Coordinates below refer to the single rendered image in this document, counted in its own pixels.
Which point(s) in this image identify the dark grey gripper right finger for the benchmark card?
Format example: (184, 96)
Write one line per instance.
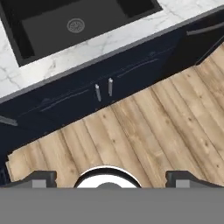
(178, 176)

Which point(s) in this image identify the dark blue drawer front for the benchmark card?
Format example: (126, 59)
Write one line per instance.
(201, 46)
(7, 140)

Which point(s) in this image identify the black sink basin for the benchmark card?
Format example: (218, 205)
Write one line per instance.
(73, 32)

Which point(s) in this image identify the white and black round thing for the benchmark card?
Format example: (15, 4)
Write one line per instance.
(99, 179)

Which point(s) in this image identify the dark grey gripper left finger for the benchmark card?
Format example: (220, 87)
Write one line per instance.
(43, 177)

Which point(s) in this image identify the dark blue cupboard door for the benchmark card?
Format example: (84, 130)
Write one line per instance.
(137, 78)
(58, 116)

